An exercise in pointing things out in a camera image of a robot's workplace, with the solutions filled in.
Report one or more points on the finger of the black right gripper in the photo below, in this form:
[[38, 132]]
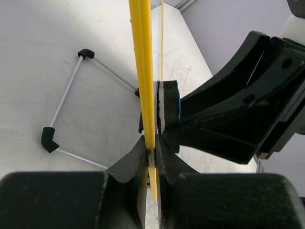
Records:
[[233, 133]]

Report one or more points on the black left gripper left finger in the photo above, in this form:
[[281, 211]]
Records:
[[123, 201]]

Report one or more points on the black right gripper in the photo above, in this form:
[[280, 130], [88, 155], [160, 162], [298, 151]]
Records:
[[276, 67]]

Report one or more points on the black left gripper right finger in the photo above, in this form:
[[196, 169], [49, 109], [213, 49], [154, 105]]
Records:
[[171, 187]]

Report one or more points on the blue black whiteboard eraser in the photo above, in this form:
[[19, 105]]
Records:
[[167, 104]]

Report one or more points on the yellow framed whiteboard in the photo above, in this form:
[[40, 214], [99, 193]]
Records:
[[140, 12]]

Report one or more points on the metal whiteboard stand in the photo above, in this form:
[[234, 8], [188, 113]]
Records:
[[48, 132]]

